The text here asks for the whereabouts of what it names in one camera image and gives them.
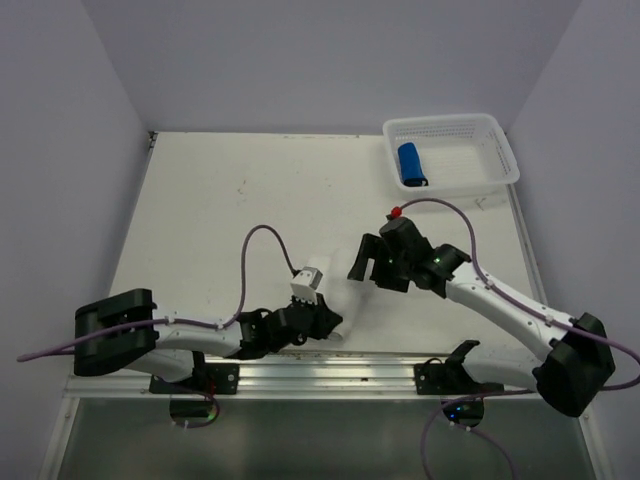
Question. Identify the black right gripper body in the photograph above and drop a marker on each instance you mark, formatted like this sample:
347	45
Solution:
391	272

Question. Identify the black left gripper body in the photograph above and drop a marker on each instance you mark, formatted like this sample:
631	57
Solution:
316	330

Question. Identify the white towel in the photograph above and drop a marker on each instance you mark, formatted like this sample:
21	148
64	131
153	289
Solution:
342	295

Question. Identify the blue towel with black trim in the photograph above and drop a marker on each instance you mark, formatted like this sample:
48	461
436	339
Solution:
411	172

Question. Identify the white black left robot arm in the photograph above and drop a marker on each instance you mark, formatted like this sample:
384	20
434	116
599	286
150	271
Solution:
121	332

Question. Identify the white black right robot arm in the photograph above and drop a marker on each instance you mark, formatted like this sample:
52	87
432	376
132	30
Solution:
562	358

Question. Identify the white plastic basket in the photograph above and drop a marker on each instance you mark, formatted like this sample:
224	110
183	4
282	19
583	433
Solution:
461	154

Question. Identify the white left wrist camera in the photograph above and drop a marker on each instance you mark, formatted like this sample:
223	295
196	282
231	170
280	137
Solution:
305	283

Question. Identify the aluminium rail frame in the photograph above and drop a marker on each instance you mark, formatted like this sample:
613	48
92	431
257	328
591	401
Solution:
202	191

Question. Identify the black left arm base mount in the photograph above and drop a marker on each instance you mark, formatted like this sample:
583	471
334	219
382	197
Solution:
214	379

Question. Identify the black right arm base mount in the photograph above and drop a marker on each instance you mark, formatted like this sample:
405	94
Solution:
435	377

